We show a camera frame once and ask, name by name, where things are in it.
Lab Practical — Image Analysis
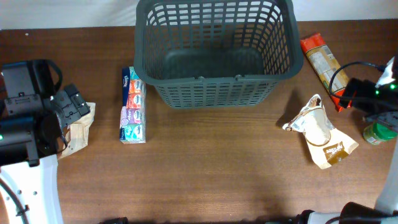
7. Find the beige brown coffee pouch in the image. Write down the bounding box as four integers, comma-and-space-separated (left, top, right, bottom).
282, 94, 359, 169

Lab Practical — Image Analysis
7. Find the Kleenex tissue multipack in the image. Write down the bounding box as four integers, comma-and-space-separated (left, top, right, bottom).
119, 67, 146, 144

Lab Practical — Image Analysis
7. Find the small brown paper snack bag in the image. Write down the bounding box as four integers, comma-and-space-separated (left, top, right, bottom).
57, 102, 96, 160

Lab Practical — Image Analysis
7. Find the grey plastic basket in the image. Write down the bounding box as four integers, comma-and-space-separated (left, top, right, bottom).
134, 0, 303, 109

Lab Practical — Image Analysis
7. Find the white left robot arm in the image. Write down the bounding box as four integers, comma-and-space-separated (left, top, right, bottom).
1, 59, 90, 223

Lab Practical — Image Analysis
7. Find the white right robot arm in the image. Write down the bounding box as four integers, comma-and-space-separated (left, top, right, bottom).
284, 91, 395, 223

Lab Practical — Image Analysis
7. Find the green lidded jar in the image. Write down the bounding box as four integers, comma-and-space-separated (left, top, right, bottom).
363, 123, 397, 145

